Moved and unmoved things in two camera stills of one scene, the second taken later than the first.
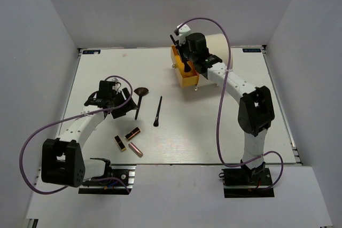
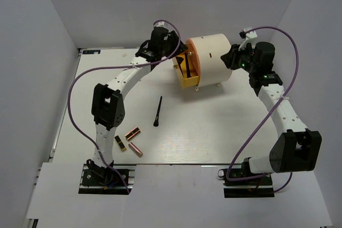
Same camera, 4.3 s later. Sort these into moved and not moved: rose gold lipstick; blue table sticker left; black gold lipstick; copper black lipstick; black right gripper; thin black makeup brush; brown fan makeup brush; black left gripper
Moved: black right gripper; brown fan makeup brush; black left gripper
Not moved: blue table sticker left; black gold lipstick; rose gold lipstick; thin black makeup brush; copper black lipstick
